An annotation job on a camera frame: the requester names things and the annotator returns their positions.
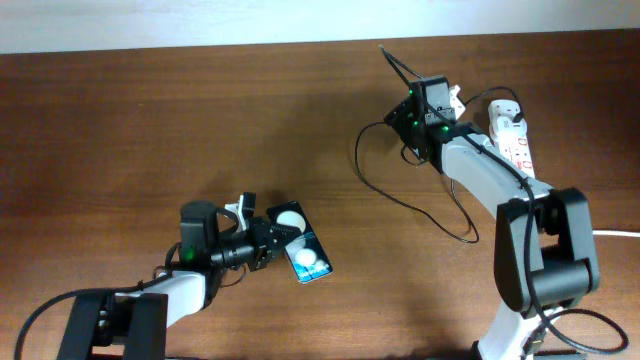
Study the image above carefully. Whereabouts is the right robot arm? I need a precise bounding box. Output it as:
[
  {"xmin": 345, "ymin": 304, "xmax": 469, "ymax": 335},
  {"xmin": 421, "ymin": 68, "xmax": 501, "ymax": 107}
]
[{"xmin": 384, "ymin": 76, "xmax": 600, "ymax": 359}]

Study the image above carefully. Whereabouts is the white USB charger plug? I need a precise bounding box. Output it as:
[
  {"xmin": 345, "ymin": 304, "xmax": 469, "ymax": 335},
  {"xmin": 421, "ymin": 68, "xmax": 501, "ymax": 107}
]
[{"xmin": 489, "ymin": 113, "xmax": 528, "ymax": 142}]

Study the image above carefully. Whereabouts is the white power strip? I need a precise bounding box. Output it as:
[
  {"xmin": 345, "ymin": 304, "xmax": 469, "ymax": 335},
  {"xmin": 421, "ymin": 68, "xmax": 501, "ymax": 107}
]
[{"xmin": 488, "ymin": 99, "xmax": 535, "ymax": 178}]

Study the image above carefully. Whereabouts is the black USB charging cable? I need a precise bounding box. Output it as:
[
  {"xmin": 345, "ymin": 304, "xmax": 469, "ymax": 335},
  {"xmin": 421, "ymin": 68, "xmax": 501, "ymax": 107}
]
[{"xmin": 354, "ymin": 86, "xmax": 526, "ymax": 245}]

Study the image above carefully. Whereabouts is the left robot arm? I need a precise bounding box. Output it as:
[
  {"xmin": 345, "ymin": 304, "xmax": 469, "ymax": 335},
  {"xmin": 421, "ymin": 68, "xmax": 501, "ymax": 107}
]
[{"xmin": 57, "ymin": 193, "xmax": 307, "ymax": 359}]

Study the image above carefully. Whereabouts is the black Galaxy flip phone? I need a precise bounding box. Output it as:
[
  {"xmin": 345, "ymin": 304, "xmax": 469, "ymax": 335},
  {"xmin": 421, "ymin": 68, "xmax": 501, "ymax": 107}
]
[{"xmin": 266, "ymin": 201, "xmax": 333, "ymax": 284}]

